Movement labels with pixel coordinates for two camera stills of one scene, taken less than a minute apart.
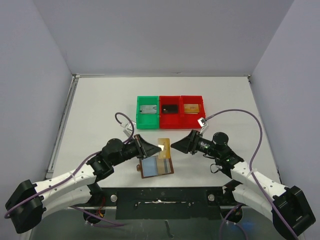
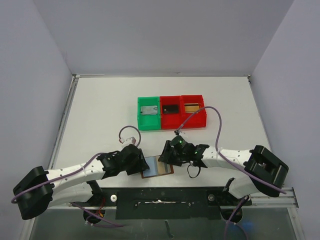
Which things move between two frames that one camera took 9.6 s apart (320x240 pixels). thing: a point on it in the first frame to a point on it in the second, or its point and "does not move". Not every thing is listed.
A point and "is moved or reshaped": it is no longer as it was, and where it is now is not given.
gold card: [164, 144] is moved or reshaped
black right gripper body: [193, 142] to [165, 154]
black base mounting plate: [165, 203] does not move
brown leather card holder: [154, 166] does not move
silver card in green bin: [148, 109] does not move
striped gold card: [163, 166] does not move
